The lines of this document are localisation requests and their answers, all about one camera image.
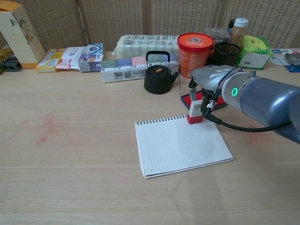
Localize long white tissue pack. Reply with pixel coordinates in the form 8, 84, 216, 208
112, 34, 180, 58

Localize yellow box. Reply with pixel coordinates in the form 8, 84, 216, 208
36, 48, 68, 73

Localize black teapot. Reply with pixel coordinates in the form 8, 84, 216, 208
143, 51, 179, 95

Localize white spiral notepad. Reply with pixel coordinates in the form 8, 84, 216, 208
135, 114, 234, 180

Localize pink wet wipes pack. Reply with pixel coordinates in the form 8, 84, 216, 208
55, 46, 89, 71

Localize small purple box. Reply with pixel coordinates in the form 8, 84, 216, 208
78, 53, 104, 72

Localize blue blister card clips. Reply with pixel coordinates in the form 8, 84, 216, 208
271, 48, 300, 74

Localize woven folding screen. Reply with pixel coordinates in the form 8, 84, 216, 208
0, 0, 300, 53

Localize dark tape dispenser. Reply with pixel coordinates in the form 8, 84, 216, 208
0, 56, 23, 75

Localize tall cream orange carton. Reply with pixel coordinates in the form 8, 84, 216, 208
0, 5, 45, 69

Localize small rubber stamp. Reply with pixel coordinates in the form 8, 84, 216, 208
187, 98, 204, 125

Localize clear round disc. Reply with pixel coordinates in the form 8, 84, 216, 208
268, 55, 285, 67

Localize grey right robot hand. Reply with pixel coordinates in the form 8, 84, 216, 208
188, 65, 242, 118

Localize brown bottle white cap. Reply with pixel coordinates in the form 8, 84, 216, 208
230, 17, 249, 47

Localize orange lidded tub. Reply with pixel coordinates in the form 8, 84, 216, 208
177, 32, 215, 79

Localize black mesh pen holder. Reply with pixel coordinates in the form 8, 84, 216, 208
212, 42, 242, 68

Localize red ink pad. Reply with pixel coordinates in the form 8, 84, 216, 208
178, 67, 228, 111

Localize gold foil packet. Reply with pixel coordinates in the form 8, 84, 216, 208
0, 45, 15, 64

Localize blue and white pack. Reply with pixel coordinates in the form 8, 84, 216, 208
84, 43, 104, 57

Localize multicolour pocket tissue pack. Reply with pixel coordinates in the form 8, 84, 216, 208
100, 54, 180, 84

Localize green tissue box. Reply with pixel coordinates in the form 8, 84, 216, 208
235, 35, 274, 70

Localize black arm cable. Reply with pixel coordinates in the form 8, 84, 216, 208
201, 67, 293, 132

